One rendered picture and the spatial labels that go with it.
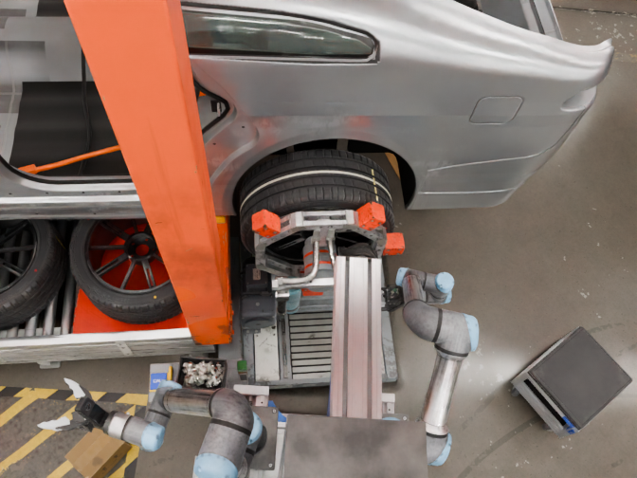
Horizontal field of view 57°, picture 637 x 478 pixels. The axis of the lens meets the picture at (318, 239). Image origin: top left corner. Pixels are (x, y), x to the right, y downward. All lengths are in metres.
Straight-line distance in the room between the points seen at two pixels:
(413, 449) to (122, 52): 0.86
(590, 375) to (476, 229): 1.08
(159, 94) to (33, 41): 2.03
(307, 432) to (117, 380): 2.27
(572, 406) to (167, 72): 2.51
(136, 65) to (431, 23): 1.11
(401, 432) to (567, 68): 1.49
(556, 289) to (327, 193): 1.87
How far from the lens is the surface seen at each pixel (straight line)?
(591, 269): 3.88
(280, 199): 2.28
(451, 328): 2.00
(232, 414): 1.66
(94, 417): 1.92
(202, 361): 2.64
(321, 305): 3.13
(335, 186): 2.28
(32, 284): 3.00
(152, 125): 1.29
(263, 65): 1.94
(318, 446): 1.08
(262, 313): 2.86
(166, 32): 1.09
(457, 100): 2.15
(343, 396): 1.11
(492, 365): 3.42
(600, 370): 3.26
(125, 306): 2.84
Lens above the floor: 3.10
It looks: 63 degrees down
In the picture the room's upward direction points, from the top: 10 degrees clockwise
